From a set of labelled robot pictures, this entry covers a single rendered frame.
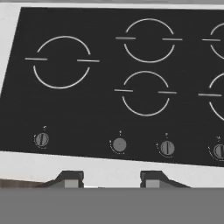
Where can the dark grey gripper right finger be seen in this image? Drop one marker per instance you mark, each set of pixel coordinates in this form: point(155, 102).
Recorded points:
point(151, 177)

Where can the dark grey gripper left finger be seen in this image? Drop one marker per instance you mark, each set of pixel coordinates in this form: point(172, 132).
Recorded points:
point(70, 177)

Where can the grey hob knob with bar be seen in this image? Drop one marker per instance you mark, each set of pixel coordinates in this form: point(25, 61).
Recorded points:
point(42, 139)
point(219, 151)
point(167, 148)

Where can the plain grey round hob knob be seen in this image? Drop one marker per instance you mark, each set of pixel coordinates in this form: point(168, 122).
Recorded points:
point(119, 145)

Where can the black glass hob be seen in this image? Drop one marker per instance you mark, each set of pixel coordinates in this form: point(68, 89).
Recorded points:
point(96, 108)

